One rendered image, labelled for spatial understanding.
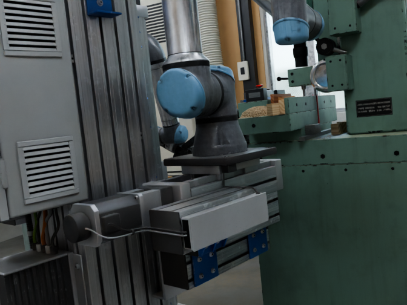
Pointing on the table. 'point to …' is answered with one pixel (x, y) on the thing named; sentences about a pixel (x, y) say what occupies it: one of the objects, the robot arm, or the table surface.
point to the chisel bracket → (299, 77)
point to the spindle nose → (300, 55)
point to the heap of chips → (255, 112)
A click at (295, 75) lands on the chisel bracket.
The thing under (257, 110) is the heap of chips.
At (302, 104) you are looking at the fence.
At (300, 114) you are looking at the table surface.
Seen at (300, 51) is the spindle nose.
